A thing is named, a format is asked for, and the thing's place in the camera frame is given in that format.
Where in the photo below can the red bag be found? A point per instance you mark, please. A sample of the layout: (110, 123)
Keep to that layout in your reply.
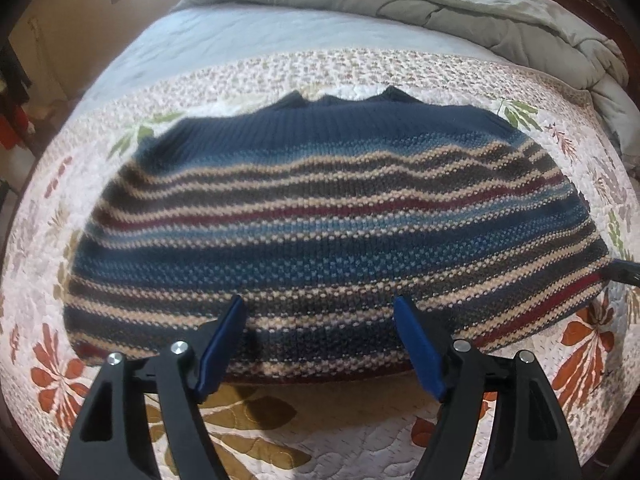
(10, 127)

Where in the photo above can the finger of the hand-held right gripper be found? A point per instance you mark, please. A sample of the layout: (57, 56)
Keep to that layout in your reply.
(627, 271)

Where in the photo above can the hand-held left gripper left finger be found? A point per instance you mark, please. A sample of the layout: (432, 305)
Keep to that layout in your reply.
(220, 350)

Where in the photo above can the light blue bedsheet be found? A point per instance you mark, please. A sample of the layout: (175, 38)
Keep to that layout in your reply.
(250, 40)

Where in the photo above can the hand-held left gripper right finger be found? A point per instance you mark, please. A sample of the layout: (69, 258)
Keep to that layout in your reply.
(417, 350)

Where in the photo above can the grey comforter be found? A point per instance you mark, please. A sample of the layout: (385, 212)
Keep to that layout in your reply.
(500, 10)

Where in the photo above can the floral quilted bedspread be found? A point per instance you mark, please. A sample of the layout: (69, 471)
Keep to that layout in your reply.
(320, 440)

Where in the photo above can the striped knit sweater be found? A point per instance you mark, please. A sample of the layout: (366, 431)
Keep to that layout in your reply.
(330, 240)

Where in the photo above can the wooden headboard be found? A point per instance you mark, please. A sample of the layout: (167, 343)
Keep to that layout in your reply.
(614, 22)

